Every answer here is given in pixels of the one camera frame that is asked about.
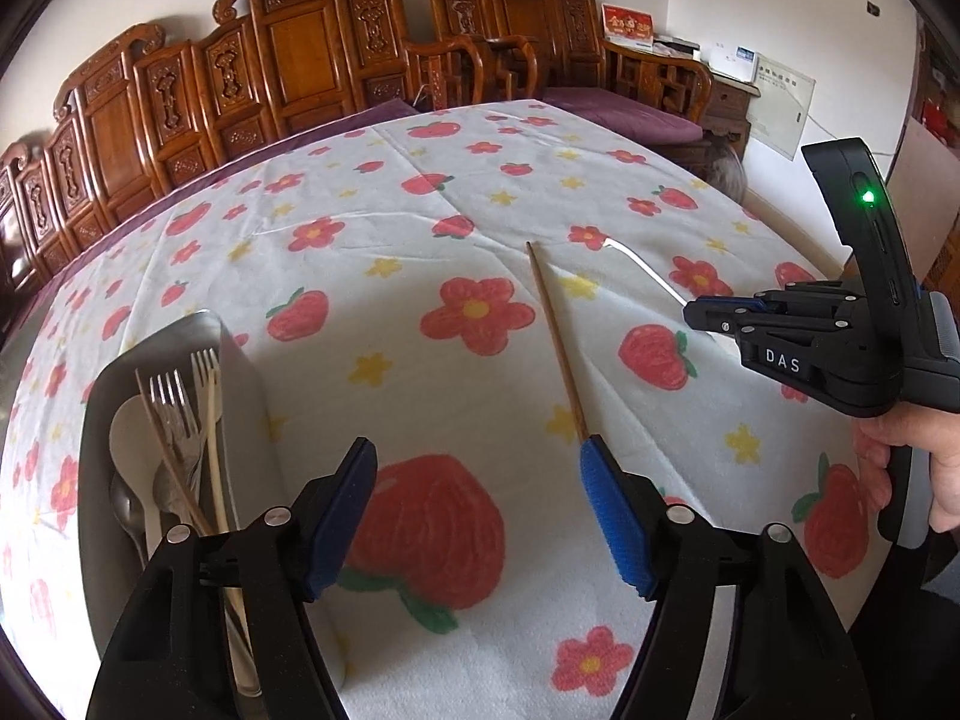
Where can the long carved wooden bench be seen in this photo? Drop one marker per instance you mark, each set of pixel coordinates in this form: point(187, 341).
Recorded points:
point(300, 52)

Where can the person's right hand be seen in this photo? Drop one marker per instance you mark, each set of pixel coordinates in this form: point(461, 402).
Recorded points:
point(946, 465)

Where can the white flat box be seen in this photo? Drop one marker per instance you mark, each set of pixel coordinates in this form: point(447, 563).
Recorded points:
point(679, 47)

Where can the shiny metal utensil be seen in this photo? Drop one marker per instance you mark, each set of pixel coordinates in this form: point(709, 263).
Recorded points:
point(645, 266)

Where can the wooden side table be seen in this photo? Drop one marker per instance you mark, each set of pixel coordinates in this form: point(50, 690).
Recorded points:
point(727, 109)

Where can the strawberry flower printed blanket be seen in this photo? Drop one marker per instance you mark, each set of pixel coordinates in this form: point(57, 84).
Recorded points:
point(450, 405)

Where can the white and blue box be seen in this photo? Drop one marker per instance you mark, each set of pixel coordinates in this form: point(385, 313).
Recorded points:
point(735, 64)

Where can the red desk calendar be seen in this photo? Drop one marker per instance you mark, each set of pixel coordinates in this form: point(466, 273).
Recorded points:
point(628, 22)

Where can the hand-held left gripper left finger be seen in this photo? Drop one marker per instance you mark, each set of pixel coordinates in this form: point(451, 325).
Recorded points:
point(337, 510)

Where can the grey fluffy object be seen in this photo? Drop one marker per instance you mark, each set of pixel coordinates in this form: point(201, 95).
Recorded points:
point(724, 172)

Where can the large metal spoon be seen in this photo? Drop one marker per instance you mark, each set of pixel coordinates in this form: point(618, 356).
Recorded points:
point(166, 487)

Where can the carved wooden armchair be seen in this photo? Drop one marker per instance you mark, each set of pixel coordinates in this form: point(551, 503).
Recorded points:
point(525, 15)

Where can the white plastic spoon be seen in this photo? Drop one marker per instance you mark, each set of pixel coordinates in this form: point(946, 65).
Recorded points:
point(131, 427)

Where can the metal utensil holder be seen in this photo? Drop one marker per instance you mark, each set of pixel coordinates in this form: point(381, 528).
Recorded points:
point(240, 390)

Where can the brown board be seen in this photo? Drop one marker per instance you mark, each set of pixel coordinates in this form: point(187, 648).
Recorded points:
point(926, 180)

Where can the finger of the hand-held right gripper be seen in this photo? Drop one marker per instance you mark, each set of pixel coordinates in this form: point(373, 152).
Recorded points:
point(817, 298)
point(750, 322)

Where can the small metal spoon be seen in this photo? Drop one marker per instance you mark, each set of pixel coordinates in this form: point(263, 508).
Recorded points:
point(127, 502)

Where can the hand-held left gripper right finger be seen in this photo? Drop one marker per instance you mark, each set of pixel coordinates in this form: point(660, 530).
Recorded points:
point(611, 517)

